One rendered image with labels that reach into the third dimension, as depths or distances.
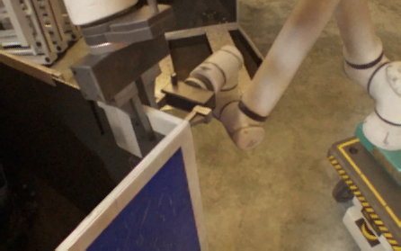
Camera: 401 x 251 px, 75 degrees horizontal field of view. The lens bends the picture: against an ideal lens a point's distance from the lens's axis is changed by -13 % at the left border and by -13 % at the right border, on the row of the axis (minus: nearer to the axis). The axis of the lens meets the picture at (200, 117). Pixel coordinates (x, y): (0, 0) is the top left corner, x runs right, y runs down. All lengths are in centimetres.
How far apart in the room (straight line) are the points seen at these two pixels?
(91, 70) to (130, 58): 6
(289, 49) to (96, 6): 49
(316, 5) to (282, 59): 15
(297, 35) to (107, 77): 48
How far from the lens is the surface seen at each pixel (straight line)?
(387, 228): 114
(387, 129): 119
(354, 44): 109
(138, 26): 32
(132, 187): 35
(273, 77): 74
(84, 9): 35
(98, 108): 53
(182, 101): 73
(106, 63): 36
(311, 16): 72
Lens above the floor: 122
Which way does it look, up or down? 40 degrees down
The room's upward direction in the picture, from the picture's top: 6 degrees counter-clockwise
